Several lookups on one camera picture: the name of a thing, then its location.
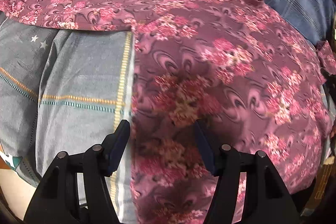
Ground pink floral shirt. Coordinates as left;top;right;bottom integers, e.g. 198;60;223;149
0;0;336;224

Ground grey patterned bed sheet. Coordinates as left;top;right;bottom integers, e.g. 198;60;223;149
0;0;137;224

